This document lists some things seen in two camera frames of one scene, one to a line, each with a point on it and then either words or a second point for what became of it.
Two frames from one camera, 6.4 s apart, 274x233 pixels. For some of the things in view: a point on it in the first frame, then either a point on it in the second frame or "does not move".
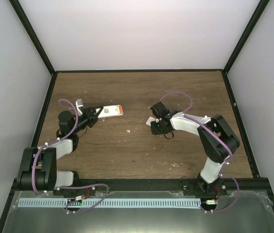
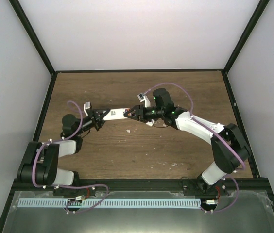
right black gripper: (154, 131) to (140, 111)
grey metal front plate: (242, 211) does not move
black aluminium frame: (249, 183) does not move
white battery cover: (149, 120) does not move
